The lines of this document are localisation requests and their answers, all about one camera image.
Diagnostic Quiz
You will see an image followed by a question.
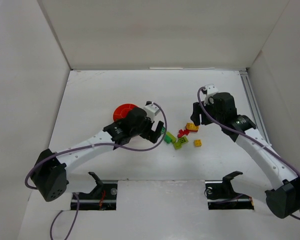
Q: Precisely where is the green rounded lego brick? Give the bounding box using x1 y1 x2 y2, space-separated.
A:
164 134 173 144

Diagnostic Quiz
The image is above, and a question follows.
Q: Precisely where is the orange round divided container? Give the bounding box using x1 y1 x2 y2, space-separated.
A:
112 103 137 122

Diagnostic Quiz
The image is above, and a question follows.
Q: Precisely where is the lime long lego brick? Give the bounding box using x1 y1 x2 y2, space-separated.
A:
166 132 177 142

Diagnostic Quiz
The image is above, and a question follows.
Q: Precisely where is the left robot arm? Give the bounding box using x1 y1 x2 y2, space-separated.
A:
26 101 167 202

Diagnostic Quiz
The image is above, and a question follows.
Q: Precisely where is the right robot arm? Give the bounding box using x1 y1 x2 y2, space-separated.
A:
190 87 300 219

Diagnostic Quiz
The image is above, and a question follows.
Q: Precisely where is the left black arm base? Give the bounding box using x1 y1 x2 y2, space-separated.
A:
67 171 118 211

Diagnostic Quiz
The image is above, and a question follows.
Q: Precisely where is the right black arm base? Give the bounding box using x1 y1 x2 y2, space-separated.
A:
204 171 255 210

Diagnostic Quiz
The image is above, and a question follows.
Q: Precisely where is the red lego pieces cluster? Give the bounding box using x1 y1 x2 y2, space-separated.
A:
177 129 190 139

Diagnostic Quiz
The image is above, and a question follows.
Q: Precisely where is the lime curved lego brick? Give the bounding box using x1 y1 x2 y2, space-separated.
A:
177 136 189 146

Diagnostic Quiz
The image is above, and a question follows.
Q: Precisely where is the yellow small lego brick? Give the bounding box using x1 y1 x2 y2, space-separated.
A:
193 139 202 148

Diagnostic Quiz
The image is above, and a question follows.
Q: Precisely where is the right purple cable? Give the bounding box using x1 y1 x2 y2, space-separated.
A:
197 86 300 222

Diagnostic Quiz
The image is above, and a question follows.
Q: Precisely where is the purple cable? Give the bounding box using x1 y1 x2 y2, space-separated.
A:
24 101 168 240
197 86 300 222

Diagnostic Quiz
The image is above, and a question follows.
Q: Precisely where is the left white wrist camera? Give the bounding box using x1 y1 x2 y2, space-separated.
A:
143 101 160 122

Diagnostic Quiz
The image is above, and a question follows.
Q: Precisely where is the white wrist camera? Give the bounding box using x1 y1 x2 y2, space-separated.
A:
143 101 160 122
202 84 219 106

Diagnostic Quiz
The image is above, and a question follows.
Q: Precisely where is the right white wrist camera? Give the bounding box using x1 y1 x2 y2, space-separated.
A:
202 84 219 106

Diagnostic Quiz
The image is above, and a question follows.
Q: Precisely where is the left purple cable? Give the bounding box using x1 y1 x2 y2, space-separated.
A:
24 101 168 240

